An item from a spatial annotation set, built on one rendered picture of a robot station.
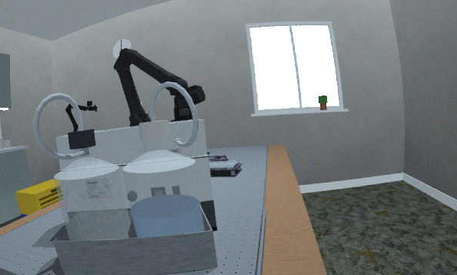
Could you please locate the white plastic bottle with black cap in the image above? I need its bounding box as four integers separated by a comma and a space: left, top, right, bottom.
54, 129, 131, 241

